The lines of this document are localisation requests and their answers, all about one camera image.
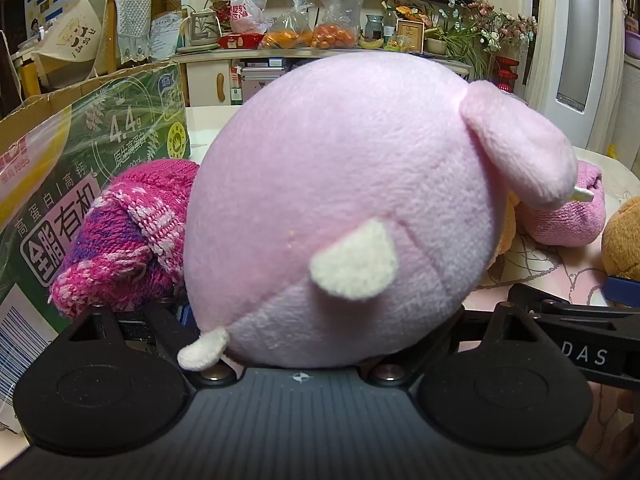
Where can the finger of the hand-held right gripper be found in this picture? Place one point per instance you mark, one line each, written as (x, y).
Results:
(622, 291)

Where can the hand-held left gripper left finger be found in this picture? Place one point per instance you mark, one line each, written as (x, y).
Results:
(187, 314)

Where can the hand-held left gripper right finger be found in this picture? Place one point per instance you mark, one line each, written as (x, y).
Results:
(425, 349)

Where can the brown plush toy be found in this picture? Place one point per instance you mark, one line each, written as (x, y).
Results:
(622, 240)

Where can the pink knitted sock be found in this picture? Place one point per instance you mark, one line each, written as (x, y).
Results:
(560, 220)

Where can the pink knitted hat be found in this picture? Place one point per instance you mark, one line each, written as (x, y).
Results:
(130, 230)

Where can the pink plush pig toy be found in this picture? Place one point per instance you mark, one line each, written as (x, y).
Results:
(340, 185)

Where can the green printed cardboard box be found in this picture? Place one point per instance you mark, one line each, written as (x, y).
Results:
(75, 160)

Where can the printed bunny tablecloth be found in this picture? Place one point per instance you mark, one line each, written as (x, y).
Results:
(550, 270)

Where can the green white carton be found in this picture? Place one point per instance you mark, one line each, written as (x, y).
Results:
(236, 87)

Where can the white tv cabinet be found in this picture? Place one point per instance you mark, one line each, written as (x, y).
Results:
(210, 77)

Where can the pink case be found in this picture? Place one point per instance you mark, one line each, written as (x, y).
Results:
(260, 82)

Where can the purple basin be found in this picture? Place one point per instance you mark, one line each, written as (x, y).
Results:
(632, 44)

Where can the red vase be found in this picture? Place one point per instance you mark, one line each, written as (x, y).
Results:
(506, 72)

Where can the white standing air conditioner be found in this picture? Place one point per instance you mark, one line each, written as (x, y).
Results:
(580, 35)

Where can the red snack package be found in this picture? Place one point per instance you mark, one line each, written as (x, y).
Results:
(240, 41)

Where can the white printed sack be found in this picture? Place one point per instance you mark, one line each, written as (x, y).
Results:
(165, 32)

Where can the glass kettle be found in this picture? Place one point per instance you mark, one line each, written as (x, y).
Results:
(200, 30)

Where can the lace chair cover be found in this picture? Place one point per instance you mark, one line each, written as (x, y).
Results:
(131, 25)

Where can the clear bag of oranges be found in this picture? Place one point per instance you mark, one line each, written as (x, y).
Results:
(287, 35)

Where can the pink white flower bouquet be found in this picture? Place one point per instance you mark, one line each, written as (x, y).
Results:
(500, 20)

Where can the green potted plant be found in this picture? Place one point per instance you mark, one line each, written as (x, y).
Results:
(462, 40)

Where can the white red plastic bag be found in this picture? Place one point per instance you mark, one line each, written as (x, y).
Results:
(247, 12)

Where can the yellow banana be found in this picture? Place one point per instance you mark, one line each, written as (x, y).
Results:
(371, 44)

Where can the red flower sprigs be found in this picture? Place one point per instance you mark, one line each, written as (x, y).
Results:
(220, 4)

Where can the clear bag of tangerines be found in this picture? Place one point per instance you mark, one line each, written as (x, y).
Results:
(335, 32)

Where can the glass bottle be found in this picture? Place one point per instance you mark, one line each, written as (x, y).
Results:
(389, 25)

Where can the wooden photo frame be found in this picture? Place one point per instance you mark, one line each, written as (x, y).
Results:
(410, 35)

